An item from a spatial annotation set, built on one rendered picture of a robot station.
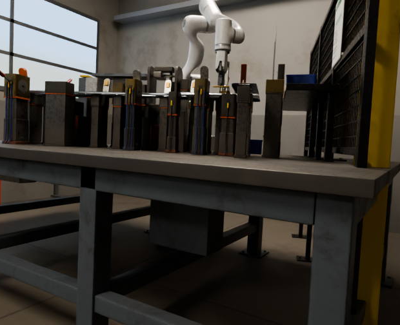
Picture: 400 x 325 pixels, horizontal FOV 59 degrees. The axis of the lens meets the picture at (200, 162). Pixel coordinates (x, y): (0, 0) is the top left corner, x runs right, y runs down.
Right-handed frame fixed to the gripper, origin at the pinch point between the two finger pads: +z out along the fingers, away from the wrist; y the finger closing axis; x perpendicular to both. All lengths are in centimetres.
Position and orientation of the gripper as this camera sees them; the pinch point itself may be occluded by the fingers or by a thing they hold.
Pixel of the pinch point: (220, 82)
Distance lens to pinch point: 188.4
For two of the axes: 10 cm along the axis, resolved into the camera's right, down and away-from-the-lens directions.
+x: 9.8, 0.6, -2.0
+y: -2.0, 0.4, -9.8
